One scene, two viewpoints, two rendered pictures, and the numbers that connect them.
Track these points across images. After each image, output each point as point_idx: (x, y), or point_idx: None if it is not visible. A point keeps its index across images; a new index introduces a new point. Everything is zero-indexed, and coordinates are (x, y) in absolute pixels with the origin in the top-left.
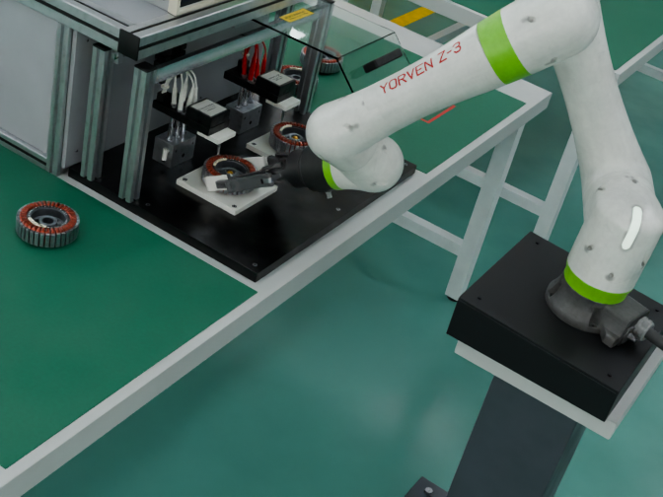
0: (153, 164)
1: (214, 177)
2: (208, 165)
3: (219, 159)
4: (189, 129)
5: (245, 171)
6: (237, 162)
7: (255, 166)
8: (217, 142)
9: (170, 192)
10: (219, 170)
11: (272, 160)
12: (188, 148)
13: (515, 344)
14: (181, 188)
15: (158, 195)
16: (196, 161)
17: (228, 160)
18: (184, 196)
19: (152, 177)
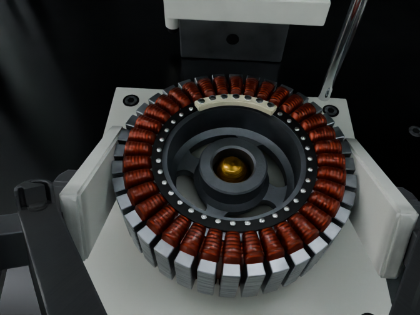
0: (165, 29)
1: (93, 149)
2: (173, 95)
3: (244, 97)
4: (380, 5)
5: (286, 202)
6: (302, 147)
7: (359, 209)
8: (164, 5)
9: (60, 112)
10: (237, 134)
11: (402, 278)
12: (258, 27)
13: None
14: (103, 119)
15: (22, 102)
16: (275, 76)
17: (280, 119)
18: (67, 147)
19: (102, 54)
